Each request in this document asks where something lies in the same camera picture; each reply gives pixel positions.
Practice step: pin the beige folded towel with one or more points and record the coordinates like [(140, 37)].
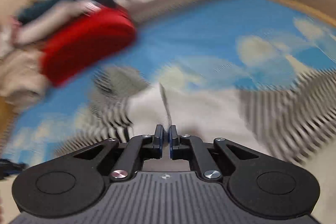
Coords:
[(22, 82)]

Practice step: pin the red folded blanket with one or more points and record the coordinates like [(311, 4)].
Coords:
[(85, 41)]

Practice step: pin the wooden bed frame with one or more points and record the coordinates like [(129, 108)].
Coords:
[(296, 5)]

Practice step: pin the white folded bedding stack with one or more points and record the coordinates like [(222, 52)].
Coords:
[(50, 21)]

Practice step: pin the grey striped white garment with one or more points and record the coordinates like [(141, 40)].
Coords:
[(294, 124)]

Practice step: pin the blue patterned bed sheet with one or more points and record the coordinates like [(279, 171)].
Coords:
[(213, 45)]

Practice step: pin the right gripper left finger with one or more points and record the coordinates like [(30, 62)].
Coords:
[(72, 183)]

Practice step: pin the black white striped sweater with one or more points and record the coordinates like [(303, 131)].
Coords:
[(107, 115)]

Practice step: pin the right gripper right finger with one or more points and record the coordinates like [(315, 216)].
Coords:
[(260, 184)]

